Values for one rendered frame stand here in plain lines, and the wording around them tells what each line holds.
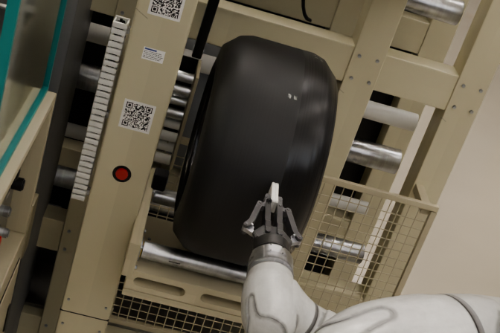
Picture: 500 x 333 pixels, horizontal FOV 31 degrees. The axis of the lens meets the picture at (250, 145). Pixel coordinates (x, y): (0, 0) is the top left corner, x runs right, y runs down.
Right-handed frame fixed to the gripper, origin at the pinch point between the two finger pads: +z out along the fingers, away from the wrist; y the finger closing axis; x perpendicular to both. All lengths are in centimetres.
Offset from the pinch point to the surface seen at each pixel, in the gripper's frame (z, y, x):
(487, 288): 179, -152, 149
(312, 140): 11.4, -5.8, -9.6
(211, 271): 11.0, 5.5, 34.5
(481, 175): 315, -183, 168
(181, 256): 11.9, 13.6, 33.0
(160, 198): 39, 21, 38
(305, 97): 19.1, -2.4, -15.2
